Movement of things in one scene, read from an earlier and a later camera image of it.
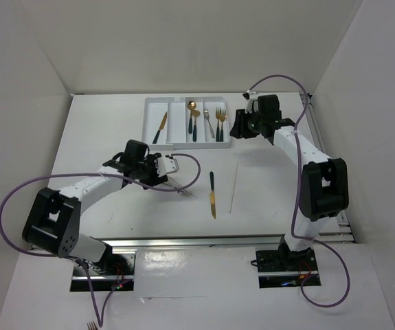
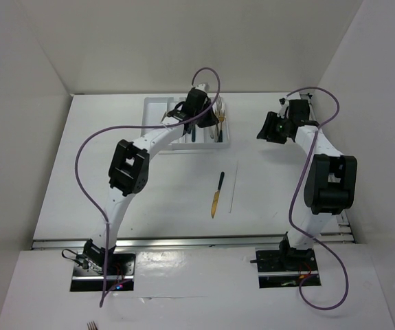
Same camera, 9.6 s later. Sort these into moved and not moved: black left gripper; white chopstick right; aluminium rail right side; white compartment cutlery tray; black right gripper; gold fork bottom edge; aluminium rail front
Moved: black left gripper; black right gripper
Not moved: aluminium rail front; white chopstick right; aluminium rail right side; white compartment cutlery tray; gold fork bottom edge
